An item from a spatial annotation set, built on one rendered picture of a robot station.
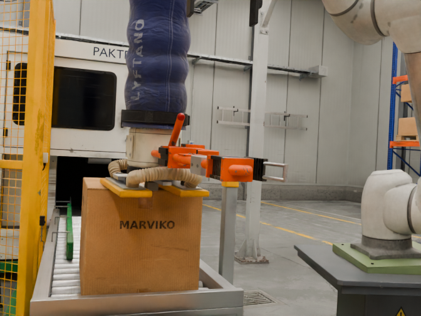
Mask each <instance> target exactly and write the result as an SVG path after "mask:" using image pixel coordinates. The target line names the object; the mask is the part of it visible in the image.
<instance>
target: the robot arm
mask: <svg viewBox="0 0 421 316"><path fill-rule="evenodd" d="M322 2H323V4H324V6H325V9H326V10H327V12H328V13H329V15H330V16H331V18H332V20H333V22H334V23H335V24H336V25H337V27H339V28H340V29H341V31H342V32H343V33H344V34H346V35H347V37H349V38H350V39H352V40H353V41H356V42H357V43H360V44H363V45H373V44H375V43H377V42H379V41H380V40H381V39H382V38H383V37H386V36H390V37H391V39H392V40H393V42H394V43H395V44H396V47H397V48H398V49H399V50H400V51H401V52H402V53H403V55H404V60H405V66H406V70H407V77H408V84H409V87H410V94H411V98H412V105H413V112H414V115H415V122H416V126H417V133H418V139H419V144H420V150H421V0H322ZM260 8H262V0H250V13H249V26H250V27H253V26H255V25H256V24H258V15H259V9H260ZM193 13H194V0H187V14H186V17H188V18H190V17H191V16H192V15H193ZM361 228H362V237H361V241H360V242H354V243H350V248H354V249H356V250H358V251H359V252H361V253H363V254H364V255H367V256H368V257H369V258H370V259H371V260H384V259H399V258H421V251H420V250H418V249H416V248H414V247H413V246H412V234H420V235H421V176H420V178H419V179H418V182H417V184H414V183H412V178H411V177H410V176H409V175H408V174H407V173H406V172H403V171H402V170H400V169H393V170H384V171H373V172H372V173H371V175H370V176H369V177H368V179H367V180H366V183H365V186H364V188H363V193H362V197H361Z"/></svg>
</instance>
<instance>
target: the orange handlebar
mask: <svg viewBox="0 0 421 316"><path fill-rule="evenodd" d="M196 149H197V150H198V154H192V153H188V154H174V155H173V157H172V159H173V161H175V162H179V163H177V164H178V165H181V166H190V158H191V156H192V155H219V151H216V150H207V149H199V148H196ZM151 155H152V156H154V157H158V158H160V153H159V151H158V150H153V151H151ZM206 164H207V160H203V161H202V162H201V166H202V168H204V169H206ZM229 173H230V174H231V175H234V176H248V175H250V174H251V173H252V167H251V166H249V165H245V166H243V165H231V166H230V167H229Z"/></svg>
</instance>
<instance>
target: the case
mask: <svg viewBox="0 0 421 316"><path fill-rule="evenodd" d="M202 200H203V197H180V196H178V195H176V194H173V193H171V192H169V191H166V190H165V189H162V188H160V187H159V188H158V191H152V197H120V196H118V195H117V194H115V193H114V192H112V191H111V190H109V189H108V188H107V187H105V186H104V185H103V184H101V183H100V178H97V177H84V178H83V192H82V206H81V233H80V259H79V267H80V287H81V296H82V295H107V294H120V293H145V292H170V291H183V290H198V289H199V266H200V240H201V226H202Z"/></svg>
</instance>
